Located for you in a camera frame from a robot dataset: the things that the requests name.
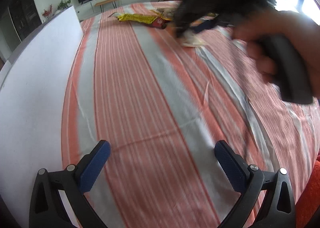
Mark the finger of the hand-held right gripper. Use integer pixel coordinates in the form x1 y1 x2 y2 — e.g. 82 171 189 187
191 17 221 34

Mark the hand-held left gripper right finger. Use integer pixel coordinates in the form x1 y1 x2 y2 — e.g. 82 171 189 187
214 140 297 228

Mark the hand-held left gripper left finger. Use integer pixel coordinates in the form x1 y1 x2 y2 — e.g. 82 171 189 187
29 139 111 228

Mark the white rice cake packet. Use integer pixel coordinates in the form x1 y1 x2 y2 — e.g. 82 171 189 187
180 32 207 48

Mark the person's right hand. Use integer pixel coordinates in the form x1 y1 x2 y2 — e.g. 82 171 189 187
231 10 320 99

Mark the small yellow snack packet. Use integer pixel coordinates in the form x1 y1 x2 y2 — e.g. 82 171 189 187
115 13 173 25

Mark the orange striped tablecloth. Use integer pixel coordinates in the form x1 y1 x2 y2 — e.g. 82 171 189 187
61 0 320 228

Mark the red orange cloth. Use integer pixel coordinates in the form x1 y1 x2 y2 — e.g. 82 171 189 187
295 158 320 228

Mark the white board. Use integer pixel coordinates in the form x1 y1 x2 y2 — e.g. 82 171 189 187
0 5 84 228

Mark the wooden stool with metal legs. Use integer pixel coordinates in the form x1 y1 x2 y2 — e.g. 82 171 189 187
94 0 121 13

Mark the leafy potted plant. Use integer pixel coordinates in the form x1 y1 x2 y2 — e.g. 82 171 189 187
57 0 72 11

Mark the red flower plant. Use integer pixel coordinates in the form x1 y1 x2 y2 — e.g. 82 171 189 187
42 5 53 19

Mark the dark display cabinet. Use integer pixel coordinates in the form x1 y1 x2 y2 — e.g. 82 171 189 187
7 0 42 44

